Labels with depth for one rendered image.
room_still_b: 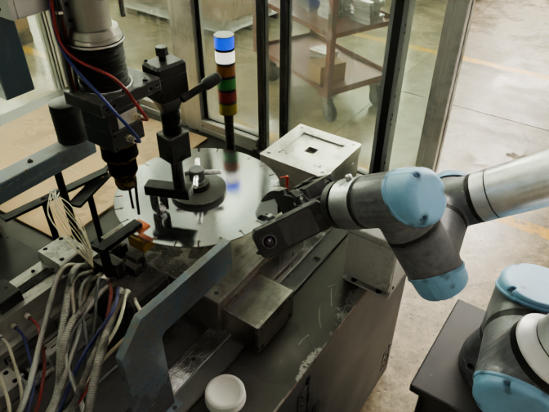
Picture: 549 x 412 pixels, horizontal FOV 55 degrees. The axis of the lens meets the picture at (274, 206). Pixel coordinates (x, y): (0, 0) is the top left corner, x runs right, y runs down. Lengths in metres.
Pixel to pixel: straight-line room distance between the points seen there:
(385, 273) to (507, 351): 0.36
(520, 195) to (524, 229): 1.91
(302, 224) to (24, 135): 1.19
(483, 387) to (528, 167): 0.30
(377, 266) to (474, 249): 1.43
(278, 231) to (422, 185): 0.23
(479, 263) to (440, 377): 1.43
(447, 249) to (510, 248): 1.84
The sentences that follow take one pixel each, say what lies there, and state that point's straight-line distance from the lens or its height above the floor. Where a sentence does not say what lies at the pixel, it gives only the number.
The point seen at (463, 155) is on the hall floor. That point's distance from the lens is 3.13.
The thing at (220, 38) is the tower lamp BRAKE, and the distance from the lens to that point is 1.21.
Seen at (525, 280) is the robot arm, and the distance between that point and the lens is 0.92.
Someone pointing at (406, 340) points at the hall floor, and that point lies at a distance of 2.05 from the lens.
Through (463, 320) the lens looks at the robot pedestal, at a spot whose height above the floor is 0.75.
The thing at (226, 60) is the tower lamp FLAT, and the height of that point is 1.11.
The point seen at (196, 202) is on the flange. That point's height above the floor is 0.96.
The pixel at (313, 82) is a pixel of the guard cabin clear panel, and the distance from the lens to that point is 1.37.
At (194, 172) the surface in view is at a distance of 1.02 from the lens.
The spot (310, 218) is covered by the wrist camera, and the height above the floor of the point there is 1.08.
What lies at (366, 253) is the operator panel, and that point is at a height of 0.85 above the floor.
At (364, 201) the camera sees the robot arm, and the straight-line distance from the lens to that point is 0.70.
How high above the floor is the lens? 1.57
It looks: 38 degrees down
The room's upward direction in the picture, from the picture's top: straight up
